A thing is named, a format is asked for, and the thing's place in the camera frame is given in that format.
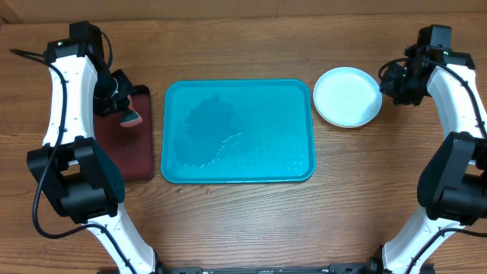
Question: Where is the light blue plate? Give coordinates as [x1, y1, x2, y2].
[313, 67, 383, 128]

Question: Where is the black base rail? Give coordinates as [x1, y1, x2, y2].
[163, 263, 365, 274]

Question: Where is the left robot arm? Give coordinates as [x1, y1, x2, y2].
[15, 21, 166, 273]

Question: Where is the green and red sponge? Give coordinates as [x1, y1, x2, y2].
[120, 95, 143, 128]

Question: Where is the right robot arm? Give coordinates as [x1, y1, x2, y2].
[361, 24, 486, 273]

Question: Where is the dark red black-rimmed tray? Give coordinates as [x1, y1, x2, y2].
[94, 85, 154, 181]

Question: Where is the teal plastic serving tray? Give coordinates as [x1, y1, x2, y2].
[161, 78, 316, 184]

